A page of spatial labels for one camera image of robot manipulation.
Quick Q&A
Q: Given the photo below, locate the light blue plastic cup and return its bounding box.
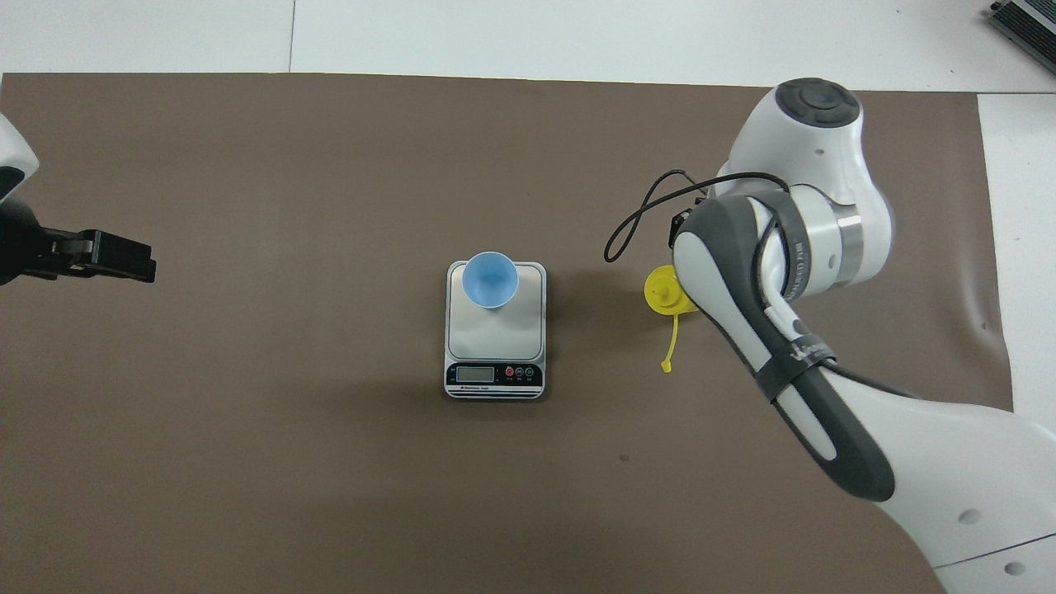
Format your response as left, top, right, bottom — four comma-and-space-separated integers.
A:
461, 251, 521, 311

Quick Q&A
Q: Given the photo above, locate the brown paper table mat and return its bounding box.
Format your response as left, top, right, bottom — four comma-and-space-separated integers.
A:
0, 73, 1014, 594

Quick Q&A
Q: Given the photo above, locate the silver digital kitchen scale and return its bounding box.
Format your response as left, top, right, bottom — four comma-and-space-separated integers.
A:
444, 262, 548, 402

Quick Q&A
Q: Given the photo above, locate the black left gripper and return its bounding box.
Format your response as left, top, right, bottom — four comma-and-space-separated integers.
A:
0, 195, 158, 286

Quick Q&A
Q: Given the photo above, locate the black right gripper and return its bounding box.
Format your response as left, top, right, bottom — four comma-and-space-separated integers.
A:
668, 198, 710, 248

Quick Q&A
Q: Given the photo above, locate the yellow squeeze bottle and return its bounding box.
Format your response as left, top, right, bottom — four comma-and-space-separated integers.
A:
643, 262, 702, 374

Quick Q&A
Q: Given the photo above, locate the grey ribbed metal device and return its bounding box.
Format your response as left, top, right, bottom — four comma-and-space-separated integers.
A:
988, 0, 1056, 77

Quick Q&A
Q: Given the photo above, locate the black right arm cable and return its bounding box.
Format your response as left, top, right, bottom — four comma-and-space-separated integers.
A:
604, 169, 793, 265

